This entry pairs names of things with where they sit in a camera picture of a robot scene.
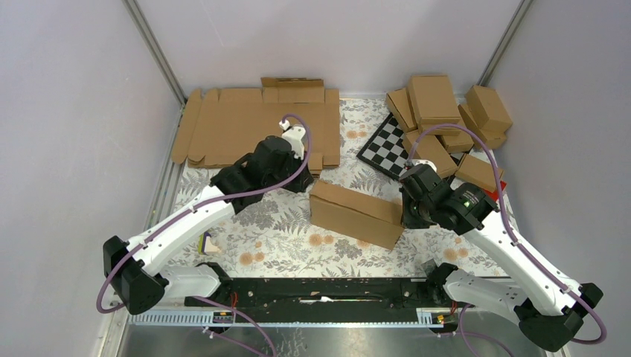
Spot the cardboard box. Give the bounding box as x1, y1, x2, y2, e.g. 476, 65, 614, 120
465, 86, 513, 133
417, 118, 474, 153
385, 88, 417, 133
310, 181, 404, 250
458, 103, 507, 149
407, 74, 461, 126

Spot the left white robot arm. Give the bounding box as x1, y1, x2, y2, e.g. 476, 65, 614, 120
103, 121, 313, 315

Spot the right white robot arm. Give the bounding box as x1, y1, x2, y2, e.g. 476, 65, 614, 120
399, 160, 603, 352

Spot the folded box on checkerboard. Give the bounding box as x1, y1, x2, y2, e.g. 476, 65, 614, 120
411, 135, 458, 179

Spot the folded box on red box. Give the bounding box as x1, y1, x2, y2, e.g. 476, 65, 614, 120
455, 154, 497, 192

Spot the leaning folded cardboard box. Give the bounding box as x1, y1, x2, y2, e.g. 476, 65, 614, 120
385, 88, 417, 133

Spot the stack of flat cardboard sheets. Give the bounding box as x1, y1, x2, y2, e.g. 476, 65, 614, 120
171, 77, 342, 170

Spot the black white checkerboard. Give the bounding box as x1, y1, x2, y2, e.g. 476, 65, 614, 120
357, 115, 459, 181

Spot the floral patterned table mat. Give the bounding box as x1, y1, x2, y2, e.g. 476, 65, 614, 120
170, 99, 504, 277

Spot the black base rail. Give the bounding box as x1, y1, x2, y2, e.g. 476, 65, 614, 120
185, 277, 462, 324

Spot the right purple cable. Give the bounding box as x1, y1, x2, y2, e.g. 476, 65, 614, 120
405, 123, 608, 357

